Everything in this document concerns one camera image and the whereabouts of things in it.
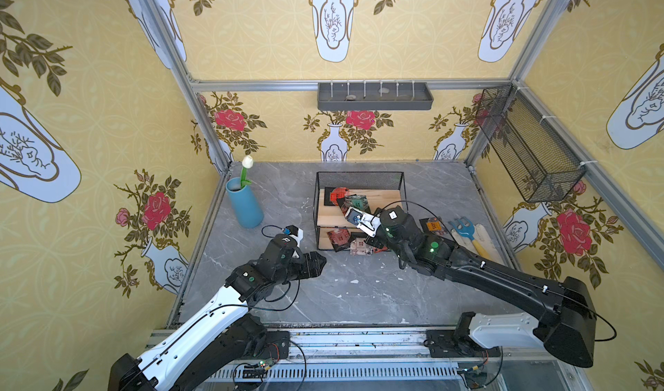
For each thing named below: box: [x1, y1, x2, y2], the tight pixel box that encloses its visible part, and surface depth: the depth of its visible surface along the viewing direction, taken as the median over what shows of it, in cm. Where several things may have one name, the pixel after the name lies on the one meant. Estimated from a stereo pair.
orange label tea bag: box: [426, 216, 447, 236], surface depth 102 cm
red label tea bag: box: [329, 186, 351, 206], surface depth 90 cm
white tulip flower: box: [240, 154, 254, 189], surface depth 83 cm
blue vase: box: [225, 176, 264, 229], surface depth 90 cm
